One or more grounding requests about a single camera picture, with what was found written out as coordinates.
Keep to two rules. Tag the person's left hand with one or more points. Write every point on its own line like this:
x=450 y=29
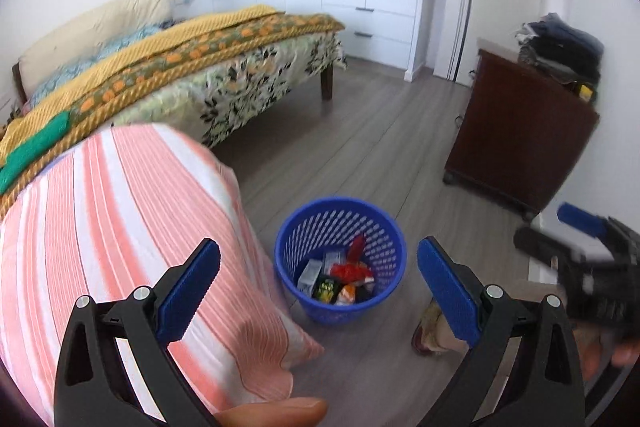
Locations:
x=280 y=413

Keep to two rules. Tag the stack of folded clothes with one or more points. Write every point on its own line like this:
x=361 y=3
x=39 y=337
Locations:
x=560 y=47

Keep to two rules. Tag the orange flower quilt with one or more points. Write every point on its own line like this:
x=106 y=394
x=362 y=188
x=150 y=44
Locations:
x=210 y=44

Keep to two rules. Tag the wooden bed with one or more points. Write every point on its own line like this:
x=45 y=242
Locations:
x=200 y=72

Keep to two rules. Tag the person's right hand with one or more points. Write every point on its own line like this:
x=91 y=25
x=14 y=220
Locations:
x=600 y=352

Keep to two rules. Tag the yellow dotted blanket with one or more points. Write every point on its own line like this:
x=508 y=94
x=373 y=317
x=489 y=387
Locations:
x=150 y=42

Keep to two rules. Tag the dark brown cabinet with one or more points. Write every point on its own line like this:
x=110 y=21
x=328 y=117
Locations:
x=515 y=132

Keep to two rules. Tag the pink striped tablecloth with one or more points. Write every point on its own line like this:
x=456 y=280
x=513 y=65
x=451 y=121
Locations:
x=100 y=232

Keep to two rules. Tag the blue patterned pillow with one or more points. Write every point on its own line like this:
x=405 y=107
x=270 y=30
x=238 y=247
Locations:
x=65 y=77
x=135 y=38

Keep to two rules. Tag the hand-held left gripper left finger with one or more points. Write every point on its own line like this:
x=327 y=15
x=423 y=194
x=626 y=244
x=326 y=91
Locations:
x=190 y=292

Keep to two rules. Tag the cream padded headboard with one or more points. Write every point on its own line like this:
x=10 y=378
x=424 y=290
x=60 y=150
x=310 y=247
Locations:
x=95 y=27

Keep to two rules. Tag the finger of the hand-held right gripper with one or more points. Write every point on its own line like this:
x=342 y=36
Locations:
x=545 y=244
x=580 y=218

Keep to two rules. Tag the red yellow snack packet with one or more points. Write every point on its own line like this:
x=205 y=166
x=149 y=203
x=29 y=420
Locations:
x=352 y=272

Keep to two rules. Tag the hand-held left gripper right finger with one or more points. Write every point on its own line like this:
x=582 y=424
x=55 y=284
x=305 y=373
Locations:
x=447 y=292

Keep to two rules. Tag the leaf print bedsheet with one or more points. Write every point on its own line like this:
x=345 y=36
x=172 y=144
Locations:
x=250 y=82

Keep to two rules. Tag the black green packet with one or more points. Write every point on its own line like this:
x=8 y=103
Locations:
x=326 y=289

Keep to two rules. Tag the green towel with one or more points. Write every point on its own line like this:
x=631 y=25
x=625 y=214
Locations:
x=35 y=147

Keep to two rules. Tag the person's foot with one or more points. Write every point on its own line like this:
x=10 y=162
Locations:
x=432 y=329

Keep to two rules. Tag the blue plastic mesh basket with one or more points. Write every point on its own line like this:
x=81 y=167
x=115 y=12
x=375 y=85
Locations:
x=300 y=232

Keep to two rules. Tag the orange wrapper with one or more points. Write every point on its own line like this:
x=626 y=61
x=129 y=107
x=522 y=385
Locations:
x=346 y=294

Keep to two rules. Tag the red wrapper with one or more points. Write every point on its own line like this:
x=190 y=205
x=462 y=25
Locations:
x=356 y=249

